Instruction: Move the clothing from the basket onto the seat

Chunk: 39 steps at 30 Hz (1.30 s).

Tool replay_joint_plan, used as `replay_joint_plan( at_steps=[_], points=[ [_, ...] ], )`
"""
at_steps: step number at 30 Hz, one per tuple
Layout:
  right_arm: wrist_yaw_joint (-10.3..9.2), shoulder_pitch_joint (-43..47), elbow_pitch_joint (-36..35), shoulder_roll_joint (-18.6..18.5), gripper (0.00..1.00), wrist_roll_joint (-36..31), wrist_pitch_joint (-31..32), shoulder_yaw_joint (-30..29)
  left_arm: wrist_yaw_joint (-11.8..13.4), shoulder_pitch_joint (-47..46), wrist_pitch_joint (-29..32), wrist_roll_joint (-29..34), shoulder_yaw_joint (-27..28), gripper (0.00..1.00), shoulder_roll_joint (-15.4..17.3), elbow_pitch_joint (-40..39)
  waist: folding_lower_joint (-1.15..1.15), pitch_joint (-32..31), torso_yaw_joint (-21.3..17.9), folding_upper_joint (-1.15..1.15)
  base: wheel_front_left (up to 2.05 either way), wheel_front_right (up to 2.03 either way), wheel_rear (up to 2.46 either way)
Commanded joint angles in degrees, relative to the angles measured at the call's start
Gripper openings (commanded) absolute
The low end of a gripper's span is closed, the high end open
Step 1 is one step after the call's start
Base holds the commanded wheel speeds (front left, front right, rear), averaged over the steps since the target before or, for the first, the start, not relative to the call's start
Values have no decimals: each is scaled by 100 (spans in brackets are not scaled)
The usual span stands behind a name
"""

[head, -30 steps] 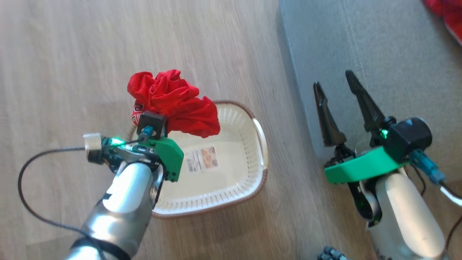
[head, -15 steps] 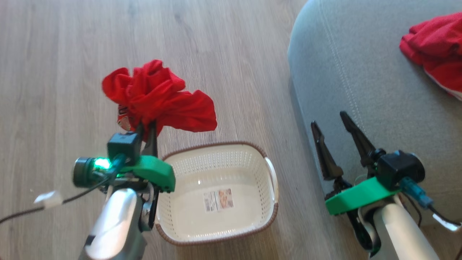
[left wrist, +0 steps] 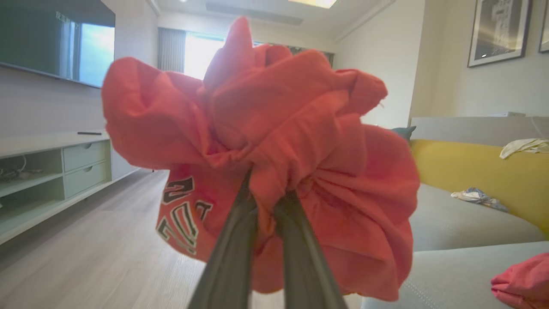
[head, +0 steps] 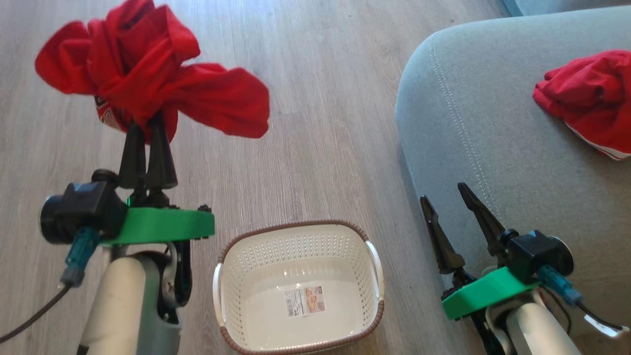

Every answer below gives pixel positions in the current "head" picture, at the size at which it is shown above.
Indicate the grey sofa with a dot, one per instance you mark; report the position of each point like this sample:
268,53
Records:
493,123

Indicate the white product label sticker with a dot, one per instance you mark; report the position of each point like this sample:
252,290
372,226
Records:
305,301

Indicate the plain red garment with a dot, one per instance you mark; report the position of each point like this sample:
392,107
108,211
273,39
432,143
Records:
148,64

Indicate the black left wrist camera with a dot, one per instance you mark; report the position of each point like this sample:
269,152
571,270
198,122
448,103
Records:
81,209

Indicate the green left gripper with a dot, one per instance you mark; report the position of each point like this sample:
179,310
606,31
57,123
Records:
157,226

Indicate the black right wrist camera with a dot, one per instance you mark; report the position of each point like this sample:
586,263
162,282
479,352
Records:
535,251

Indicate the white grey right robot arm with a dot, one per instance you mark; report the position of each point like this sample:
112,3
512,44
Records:
535,328

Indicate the red garment with white trim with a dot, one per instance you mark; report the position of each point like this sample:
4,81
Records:
591,98

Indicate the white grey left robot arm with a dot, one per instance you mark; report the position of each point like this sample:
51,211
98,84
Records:
125,301

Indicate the cream plastic laundry basket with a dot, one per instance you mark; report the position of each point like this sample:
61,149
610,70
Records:
296,256

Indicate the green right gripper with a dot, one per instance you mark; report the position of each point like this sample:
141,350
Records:
485,293

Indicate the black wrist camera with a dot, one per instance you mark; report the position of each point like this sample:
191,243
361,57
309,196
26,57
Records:
81,209
535,251

